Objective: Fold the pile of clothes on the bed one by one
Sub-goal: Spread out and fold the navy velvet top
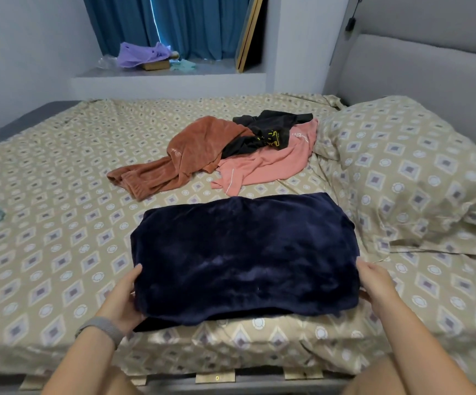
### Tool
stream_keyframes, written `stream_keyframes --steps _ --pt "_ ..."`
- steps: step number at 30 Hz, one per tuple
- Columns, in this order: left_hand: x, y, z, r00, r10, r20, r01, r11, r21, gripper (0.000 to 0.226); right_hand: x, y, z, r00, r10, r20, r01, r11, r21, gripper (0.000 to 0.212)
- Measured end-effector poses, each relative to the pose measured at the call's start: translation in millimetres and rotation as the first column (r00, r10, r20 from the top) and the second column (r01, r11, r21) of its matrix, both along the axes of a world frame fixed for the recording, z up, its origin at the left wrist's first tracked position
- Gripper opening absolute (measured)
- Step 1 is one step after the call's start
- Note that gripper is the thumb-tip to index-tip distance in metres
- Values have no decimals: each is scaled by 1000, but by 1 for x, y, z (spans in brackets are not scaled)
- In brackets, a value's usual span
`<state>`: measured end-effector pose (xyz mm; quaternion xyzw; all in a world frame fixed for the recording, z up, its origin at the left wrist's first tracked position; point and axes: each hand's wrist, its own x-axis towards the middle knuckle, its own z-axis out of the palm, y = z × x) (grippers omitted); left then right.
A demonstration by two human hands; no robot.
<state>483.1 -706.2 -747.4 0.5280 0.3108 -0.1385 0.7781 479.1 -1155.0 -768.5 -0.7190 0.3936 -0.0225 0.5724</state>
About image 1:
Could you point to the blue curtain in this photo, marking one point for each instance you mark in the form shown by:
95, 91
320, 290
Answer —
188, 24

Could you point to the person's right forearm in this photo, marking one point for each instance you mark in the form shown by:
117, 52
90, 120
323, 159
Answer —
423, 354

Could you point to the grey band wristwatch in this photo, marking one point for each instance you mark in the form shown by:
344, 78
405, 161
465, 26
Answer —
102, 329

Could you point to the pink shirt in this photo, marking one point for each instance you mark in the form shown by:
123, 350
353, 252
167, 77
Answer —
267, 164

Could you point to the purple cloth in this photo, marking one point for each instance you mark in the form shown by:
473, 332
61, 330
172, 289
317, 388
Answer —
143, 55

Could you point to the teal small item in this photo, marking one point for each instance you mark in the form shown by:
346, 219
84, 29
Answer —
183, 66

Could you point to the black garment yellow print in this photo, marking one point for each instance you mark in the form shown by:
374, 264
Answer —
267, 131

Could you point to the grey upholstered headboard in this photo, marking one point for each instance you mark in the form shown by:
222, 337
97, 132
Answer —
435, 70

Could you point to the person's left hand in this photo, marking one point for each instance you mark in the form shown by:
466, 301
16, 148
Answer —
123, 304

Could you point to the leaning wooden picture frames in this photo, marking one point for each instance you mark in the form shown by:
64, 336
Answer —
250, 33

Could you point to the small wooden box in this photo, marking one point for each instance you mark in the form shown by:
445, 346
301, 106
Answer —
156, 65

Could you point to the clear plastic bag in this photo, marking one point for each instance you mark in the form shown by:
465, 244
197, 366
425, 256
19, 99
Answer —
106, 61

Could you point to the patterned beige pillow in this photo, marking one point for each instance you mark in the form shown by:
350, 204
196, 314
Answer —
419, 177

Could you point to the person's right hand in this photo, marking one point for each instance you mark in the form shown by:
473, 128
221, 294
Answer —
378, 284

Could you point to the person's left forearm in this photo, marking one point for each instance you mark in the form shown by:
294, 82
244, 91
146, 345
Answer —
77, 370

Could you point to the navy velvet garment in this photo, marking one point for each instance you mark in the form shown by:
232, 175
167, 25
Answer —
246, 259

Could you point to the rust brown garment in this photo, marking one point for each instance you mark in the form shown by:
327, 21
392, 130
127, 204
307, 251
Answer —
180, 156

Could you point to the bed with patterned beige sheet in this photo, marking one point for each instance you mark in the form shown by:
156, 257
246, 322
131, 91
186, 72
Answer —
40, 242

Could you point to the person's left leg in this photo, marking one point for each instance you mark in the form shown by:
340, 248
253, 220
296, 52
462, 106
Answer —
118, 382

